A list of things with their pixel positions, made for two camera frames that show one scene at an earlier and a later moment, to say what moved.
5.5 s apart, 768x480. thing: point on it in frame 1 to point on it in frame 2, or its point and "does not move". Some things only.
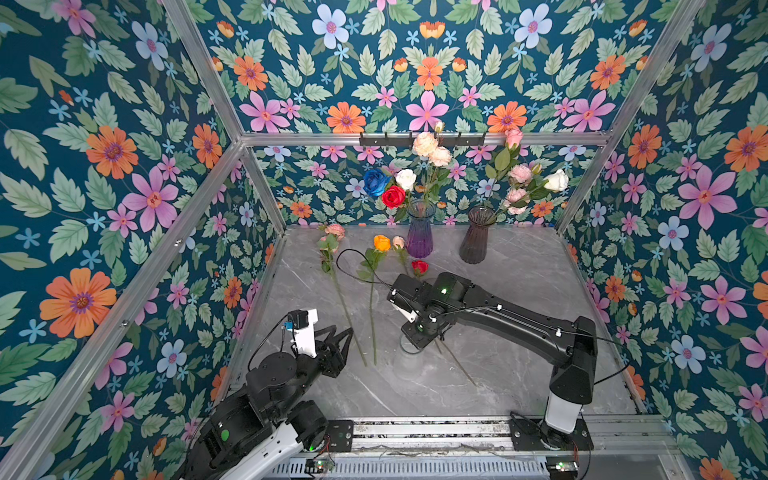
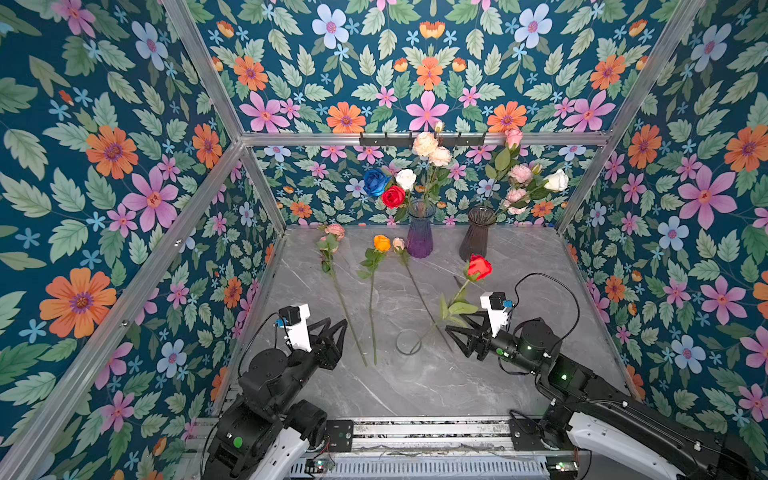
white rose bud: [559, 181] does not move
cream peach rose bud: [398, 243] does not move
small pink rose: [513, 137] does not move
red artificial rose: [393, 196] does not move
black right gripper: [420, 342] to [484, 341]
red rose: [420, 267] to [476, 269]
